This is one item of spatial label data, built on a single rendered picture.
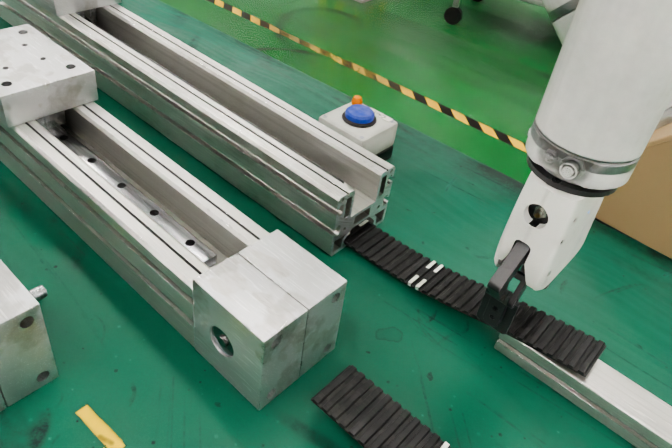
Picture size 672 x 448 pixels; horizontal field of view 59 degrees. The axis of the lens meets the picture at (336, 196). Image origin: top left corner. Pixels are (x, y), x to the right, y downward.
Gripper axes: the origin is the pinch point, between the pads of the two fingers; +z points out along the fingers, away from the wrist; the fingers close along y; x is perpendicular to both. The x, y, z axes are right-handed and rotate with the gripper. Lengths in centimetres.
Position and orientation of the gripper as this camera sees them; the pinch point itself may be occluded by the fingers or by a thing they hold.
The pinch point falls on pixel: (516, 293)
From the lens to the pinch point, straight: 62.0
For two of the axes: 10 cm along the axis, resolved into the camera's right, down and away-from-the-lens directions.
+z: -1.2, 7.8, 6.1
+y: 6.7, -3.9, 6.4
